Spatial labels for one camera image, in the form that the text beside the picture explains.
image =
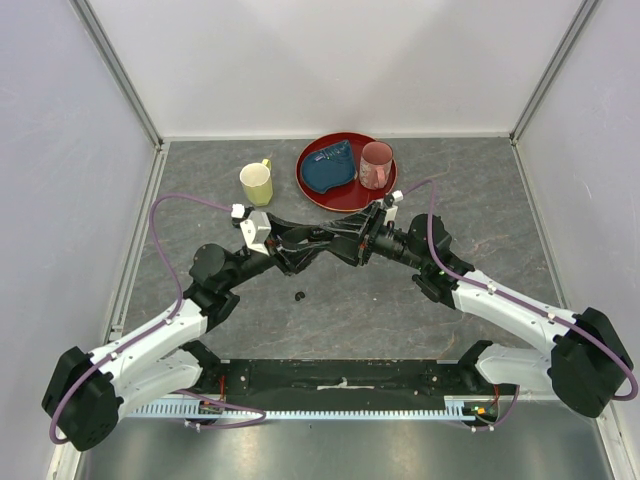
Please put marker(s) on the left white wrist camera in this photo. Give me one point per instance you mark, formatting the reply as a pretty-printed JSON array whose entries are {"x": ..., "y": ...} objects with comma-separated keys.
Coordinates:
[{"x": 254, "y": 225}]

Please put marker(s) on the slotted cable duct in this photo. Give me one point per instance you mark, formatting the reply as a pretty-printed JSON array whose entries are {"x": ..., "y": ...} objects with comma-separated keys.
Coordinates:
[{"x": 184, "y": 407}]

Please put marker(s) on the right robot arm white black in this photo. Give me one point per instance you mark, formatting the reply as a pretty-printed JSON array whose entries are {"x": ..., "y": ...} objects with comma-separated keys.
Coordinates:
[{"x": 577, "y": 356}]

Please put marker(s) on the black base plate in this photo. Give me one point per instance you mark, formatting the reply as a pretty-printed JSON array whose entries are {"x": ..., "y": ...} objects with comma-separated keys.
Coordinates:
[{"x": 344, "y": 385}]

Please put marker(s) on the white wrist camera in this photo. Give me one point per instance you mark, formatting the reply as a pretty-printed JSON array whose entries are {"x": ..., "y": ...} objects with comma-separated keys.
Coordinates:
[
  {"x": 254, "y": 225},
  {"x": 390, "y": 205}
]

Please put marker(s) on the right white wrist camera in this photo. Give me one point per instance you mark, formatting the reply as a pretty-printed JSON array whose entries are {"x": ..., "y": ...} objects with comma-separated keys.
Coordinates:
[{"x": 390, "y": 205}]

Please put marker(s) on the right aluminium frame post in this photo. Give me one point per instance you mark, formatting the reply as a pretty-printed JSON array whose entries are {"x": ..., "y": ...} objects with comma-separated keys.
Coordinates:
[{"x": 559, "y": 57}]

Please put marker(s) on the aluminium frame post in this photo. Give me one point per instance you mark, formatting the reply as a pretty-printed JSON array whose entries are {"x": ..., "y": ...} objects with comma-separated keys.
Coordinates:
[
  {"x": 559, "y": 57},
  {"x": 106, "y": 50}
]

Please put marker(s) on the blue leaf-shaped dish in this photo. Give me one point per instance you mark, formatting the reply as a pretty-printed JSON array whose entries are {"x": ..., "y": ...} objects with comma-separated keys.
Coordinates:
[{"x": 329, "y": 167}]

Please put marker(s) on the yellow-green mug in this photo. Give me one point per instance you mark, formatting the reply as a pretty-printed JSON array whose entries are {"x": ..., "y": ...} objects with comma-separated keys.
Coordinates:
[{"x": 256, "y": 181}]

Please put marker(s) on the red round tray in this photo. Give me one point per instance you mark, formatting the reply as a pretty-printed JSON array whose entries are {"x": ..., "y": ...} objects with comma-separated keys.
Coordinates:
[{"x": 349, "y": 197}]

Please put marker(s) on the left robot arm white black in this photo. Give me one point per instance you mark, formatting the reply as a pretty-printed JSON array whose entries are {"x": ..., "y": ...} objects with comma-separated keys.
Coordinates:
[{"x": 90, "y": 392}]

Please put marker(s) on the pink patterned mug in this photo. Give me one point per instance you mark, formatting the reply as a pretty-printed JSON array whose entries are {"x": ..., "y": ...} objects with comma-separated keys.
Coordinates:
[{"x": 375, "y": 165}]

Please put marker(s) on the left aluminium frame post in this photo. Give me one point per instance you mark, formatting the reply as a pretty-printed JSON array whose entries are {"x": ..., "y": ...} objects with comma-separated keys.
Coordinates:
[{"x": 106, "y": 50}]

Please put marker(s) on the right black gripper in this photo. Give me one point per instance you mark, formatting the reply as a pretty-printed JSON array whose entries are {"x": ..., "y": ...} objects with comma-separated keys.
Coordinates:
[{"x": 350, "y": 249}]

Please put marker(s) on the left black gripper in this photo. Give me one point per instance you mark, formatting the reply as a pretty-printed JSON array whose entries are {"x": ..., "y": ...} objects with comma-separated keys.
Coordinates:
[{"x": 288, "y": 253}]

